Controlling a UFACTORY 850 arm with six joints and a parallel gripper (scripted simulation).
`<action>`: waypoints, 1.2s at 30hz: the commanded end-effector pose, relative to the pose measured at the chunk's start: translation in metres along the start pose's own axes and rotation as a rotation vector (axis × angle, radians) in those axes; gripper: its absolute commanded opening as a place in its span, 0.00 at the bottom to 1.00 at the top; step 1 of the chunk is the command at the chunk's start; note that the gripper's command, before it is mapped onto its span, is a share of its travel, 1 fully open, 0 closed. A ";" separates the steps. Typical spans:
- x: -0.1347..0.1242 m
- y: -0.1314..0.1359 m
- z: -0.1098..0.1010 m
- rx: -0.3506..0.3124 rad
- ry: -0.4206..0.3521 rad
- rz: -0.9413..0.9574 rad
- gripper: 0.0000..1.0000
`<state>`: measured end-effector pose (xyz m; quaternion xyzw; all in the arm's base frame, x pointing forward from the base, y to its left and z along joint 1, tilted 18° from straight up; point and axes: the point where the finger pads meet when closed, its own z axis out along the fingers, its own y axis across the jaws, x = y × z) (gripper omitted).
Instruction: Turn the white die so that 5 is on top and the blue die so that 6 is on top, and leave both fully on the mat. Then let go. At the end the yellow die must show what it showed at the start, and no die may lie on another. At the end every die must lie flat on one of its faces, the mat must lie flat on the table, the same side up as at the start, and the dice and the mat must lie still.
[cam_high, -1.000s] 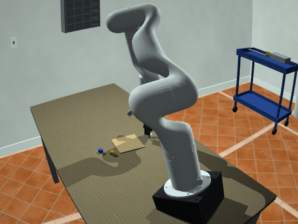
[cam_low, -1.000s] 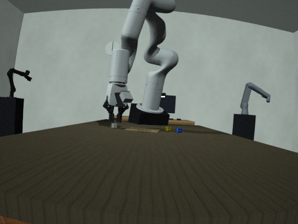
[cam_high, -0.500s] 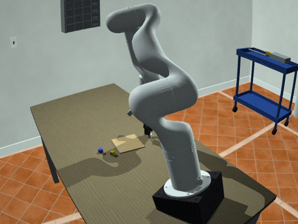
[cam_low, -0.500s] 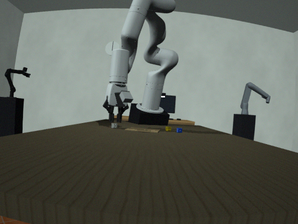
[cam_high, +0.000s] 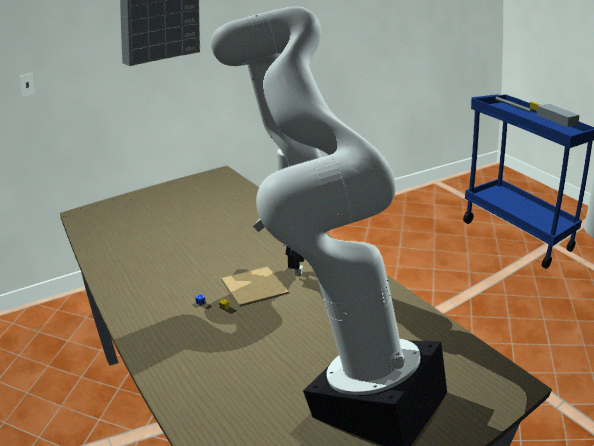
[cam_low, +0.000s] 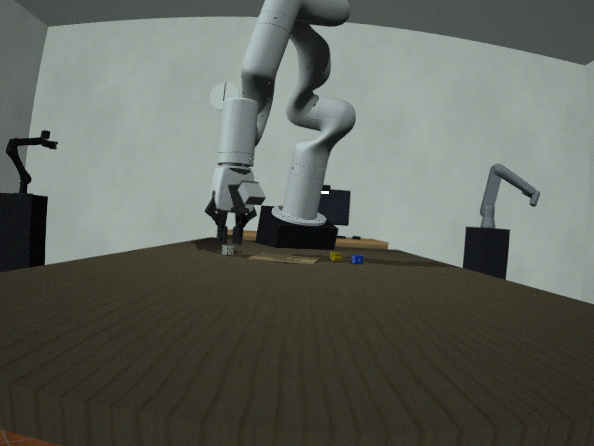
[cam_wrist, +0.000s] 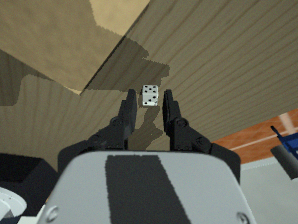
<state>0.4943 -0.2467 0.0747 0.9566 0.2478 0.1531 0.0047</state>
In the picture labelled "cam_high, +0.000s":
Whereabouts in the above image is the tan mat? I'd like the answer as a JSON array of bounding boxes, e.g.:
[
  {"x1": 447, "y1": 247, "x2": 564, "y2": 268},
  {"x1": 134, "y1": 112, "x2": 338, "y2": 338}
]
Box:
[{"x1": 222, "y1": 267, "x2": 289, "y2": 306}]

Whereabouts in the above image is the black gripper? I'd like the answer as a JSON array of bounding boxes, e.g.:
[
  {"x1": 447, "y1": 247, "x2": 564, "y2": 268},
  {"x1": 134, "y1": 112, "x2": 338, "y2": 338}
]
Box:
[{"x1": 283, "y1": 244, "x2": 304, "y2": 270}]

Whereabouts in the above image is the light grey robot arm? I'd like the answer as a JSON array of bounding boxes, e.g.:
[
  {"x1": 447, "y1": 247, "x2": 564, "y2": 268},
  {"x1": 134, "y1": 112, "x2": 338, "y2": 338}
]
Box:
[{"x1": 211, "y1": 7, "x2": 420, "y2": 395}]

